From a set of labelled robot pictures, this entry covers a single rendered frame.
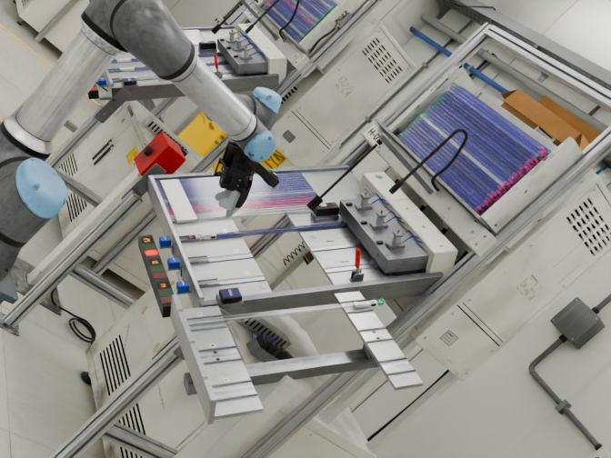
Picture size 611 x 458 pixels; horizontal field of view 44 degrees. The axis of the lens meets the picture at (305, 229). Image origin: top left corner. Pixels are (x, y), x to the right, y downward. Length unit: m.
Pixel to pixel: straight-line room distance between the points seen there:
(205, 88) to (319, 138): 1.97
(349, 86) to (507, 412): 1.64
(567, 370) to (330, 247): 1.66
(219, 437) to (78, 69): 0.86
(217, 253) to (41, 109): 0.72
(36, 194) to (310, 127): 2.08
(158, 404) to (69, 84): 1.13
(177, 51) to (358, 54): 2.00
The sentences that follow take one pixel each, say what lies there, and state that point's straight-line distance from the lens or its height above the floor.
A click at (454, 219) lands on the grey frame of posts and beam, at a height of 1.33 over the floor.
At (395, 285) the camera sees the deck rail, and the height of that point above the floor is 1.09.
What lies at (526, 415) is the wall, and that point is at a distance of 3.57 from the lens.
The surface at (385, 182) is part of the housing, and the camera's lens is 2.46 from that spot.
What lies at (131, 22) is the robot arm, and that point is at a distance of 1.49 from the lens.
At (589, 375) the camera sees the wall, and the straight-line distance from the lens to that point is 3.53.
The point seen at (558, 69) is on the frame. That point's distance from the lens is 2.48.
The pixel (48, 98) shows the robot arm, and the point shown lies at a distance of 1.63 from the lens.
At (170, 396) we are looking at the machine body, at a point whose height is 0.35.
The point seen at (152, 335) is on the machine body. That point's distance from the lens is 2.57.
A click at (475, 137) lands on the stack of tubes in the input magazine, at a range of 2.34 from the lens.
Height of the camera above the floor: 1.28
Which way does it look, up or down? 7 degrees down
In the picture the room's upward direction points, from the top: 47 degrees clockwise
